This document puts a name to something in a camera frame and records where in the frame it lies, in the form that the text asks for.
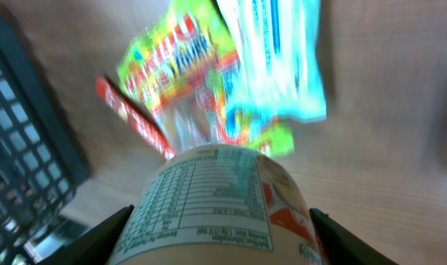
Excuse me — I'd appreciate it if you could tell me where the green lid plastic jar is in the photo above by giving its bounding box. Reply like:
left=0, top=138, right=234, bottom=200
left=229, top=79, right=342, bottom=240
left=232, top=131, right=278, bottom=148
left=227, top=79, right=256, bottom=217
left=108, top=145, right=328, bottom=265

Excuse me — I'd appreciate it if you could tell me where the grey plastic shopping basket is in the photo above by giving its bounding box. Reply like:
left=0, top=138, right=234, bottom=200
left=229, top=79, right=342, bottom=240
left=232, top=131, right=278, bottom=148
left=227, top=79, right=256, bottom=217
left=0, top=14, right=88, bottom=264

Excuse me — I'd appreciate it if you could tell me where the Haribo gummy candy bag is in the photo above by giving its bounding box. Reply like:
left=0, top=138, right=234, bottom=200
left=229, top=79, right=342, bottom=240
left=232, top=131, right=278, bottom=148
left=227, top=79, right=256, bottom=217
left=116, top=1, right=294, bottom=159

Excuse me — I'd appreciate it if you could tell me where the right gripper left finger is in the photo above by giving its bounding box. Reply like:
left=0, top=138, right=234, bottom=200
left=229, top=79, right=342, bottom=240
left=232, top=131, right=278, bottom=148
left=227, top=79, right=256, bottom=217
left=38, top=205, right=134, bottom=265

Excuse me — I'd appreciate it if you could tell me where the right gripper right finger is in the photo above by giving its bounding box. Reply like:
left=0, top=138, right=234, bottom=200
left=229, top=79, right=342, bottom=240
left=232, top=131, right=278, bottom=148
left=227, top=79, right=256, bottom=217
left=309, top=208, right=396, bottom=265

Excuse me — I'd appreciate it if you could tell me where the red Nescafe stick sachet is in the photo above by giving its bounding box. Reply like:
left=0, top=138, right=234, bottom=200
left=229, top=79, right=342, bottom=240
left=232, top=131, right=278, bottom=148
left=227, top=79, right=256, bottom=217
left=95, top=77, right=176, bottom=160

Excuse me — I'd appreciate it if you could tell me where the mint green tissue pack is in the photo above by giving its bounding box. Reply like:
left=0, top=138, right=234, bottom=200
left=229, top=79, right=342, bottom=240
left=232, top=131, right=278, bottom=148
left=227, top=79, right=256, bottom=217
left=217, top=0, right=326, bottom=122

